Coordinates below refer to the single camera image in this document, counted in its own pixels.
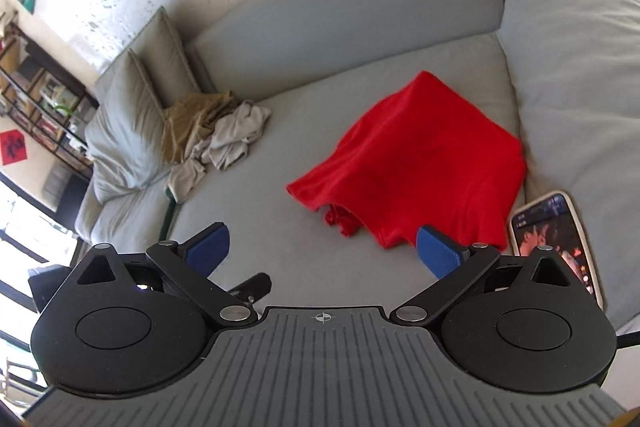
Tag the black storage box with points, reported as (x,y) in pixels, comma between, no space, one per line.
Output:
(47,287)

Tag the grey storage cabinet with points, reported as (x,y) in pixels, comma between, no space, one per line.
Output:
(67,192)

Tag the large light grey pillow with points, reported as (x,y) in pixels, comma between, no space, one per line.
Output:
(575,82)

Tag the grey throw pillow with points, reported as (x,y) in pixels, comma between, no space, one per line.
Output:
(167,52)
(122,132)

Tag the grey sofa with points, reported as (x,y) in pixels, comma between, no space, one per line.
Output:
(300,117)

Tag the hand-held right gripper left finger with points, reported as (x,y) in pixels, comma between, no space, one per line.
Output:
(210,248)

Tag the red garment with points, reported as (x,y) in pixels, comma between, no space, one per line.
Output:
(415,157)

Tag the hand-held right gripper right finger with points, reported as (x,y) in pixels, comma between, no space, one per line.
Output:
(437,254)

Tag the black shelf unit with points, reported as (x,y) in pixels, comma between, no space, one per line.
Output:
(45,92)

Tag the smartphone with beige case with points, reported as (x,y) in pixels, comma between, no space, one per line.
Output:
(555,232)

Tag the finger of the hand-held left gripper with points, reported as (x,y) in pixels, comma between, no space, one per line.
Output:
(255,283)

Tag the red paper wall decoration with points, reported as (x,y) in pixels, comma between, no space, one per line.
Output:
(15,147)

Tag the light grey crumpled garment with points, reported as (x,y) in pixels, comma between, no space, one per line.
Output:
(235,132)

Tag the window beside shelf unit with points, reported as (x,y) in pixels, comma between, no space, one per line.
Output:
(20,247)

